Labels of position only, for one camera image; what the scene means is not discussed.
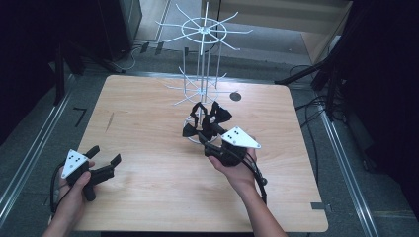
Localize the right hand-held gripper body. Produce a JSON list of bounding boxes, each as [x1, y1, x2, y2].
[[204, 125, 263, 168]]

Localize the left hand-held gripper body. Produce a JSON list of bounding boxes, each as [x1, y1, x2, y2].
[[60, 148, 116, 202]]

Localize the black bow tie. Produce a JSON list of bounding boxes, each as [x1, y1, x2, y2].
[[200, 100, 233, 142], [182, 101, 209, 138]]

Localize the white wire display rack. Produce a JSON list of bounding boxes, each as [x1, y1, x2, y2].
[[154, 1, 254, 146]]

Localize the person's left hand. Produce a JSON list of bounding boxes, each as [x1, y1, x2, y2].
[[53, 160, 97, 216]]

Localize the person's right hand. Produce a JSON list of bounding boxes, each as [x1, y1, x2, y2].
[[208, 147, 262, 196]]

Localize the black upright stand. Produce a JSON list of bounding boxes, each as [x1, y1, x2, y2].
[[53, 42, 67, 107]]

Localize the black slanted stand leg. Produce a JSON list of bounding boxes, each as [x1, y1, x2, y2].
[[274, 53, 334, 86]]

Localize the grey tape piece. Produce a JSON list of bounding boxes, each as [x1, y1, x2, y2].
[[310, 201, 332, 212]]

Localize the black cabinet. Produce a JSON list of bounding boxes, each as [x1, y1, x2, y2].
[[97, 0, 143, 62]]

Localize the beige wooden board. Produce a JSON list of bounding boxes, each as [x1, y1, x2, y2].
[[201, 0, 354, 65]]

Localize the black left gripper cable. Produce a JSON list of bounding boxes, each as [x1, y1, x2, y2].
[[48, 162, 68, 217]]

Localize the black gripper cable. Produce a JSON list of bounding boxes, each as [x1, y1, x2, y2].
[[48, 162, 68, 217], [241, 152, 269, 205]]

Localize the metal floor rail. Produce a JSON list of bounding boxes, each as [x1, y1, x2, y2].
[[0, 74, 76, 228], [316, 98, 380, 237]]

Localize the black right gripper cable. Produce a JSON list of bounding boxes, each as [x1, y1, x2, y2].
[[241, 152, 269, 205]]

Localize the black floor cables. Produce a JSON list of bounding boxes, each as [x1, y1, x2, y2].
[[293, 94, 334, 170]]

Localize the white floor cable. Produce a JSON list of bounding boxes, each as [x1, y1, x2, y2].
[[119, 44, 143, 73]]

